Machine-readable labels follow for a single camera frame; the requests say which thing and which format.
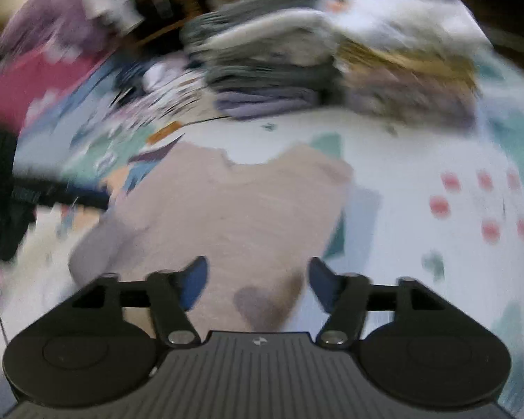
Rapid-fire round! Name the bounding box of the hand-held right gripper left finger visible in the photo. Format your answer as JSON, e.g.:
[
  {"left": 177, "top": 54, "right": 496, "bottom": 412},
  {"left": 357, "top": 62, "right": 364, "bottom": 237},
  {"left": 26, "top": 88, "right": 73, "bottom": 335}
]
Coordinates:
[{"left": 70, "top": 257, "right": 209, "bottom": 349}]

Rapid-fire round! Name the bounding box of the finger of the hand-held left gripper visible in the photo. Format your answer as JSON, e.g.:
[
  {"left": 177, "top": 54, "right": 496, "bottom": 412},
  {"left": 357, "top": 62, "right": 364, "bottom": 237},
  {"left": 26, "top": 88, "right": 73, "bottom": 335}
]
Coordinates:
[{"left": 13, "top": 176, "right": 111, "bottom": 211}]

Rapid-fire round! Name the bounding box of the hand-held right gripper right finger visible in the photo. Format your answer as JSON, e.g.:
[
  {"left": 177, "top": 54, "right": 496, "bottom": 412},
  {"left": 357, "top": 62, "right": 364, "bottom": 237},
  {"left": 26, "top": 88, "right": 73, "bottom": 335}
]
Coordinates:
[{"left": 309, "top": 257, "right": 446, "bottom": 350}]

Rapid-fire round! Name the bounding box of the pale pink shirt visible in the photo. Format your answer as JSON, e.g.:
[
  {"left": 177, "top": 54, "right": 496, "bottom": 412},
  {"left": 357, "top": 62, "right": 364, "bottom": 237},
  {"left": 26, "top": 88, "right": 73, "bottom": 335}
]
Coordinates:
[{"left": 68, "top": 141, "right": 355, "bottom": 333}]

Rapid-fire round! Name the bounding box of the pile of patterned unfolded clothes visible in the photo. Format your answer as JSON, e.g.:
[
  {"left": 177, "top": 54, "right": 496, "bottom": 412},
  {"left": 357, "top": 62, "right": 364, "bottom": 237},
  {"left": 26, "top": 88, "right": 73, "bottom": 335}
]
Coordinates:
[{"left": 18, "top": 54, "right": 215, "bottom": 195}]

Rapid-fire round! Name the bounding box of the stack of grey folded clothes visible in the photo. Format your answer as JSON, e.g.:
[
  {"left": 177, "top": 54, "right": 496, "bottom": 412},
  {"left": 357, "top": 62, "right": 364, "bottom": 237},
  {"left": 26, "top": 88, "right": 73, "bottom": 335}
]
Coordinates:
[{"left": 180, "top": 0, "right": 346, "bottom": 122}]

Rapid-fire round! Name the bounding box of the stack of pastel folded clothes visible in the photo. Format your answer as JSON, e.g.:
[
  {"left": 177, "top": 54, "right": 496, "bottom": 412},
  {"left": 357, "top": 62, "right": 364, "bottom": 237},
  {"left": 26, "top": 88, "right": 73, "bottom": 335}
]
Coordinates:
[{"left": 331, "top": 0, "right": 495, "bottom": 132}]

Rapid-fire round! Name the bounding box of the printed blanket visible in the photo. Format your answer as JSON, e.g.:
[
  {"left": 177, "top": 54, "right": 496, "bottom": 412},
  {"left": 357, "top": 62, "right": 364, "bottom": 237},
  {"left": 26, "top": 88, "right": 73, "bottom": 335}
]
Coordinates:
[{"left": 0, "top": 48, "right": 524, "bottom": 419}]

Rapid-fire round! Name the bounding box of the pink flower print cloth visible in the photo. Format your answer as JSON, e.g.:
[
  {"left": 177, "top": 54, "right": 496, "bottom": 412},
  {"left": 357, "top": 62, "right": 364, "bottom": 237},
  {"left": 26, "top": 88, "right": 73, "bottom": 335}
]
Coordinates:
[{"left": 0, "top": 47, "right": 112, "bottom": 142}]

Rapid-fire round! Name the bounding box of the purple cloth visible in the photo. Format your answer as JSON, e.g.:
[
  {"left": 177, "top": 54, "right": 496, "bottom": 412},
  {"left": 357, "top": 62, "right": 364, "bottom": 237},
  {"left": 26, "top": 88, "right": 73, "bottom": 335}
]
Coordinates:
[{"left": 7, "top": 0, "right": 117, "bottom": 64}]

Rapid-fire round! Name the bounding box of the wooden chair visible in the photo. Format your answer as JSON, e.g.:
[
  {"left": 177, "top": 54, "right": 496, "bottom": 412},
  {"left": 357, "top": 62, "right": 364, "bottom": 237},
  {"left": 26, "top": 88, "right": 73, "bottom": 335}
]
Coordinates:
[{"left": 129, "top": 0, "right": 215, "bottom": 51}]

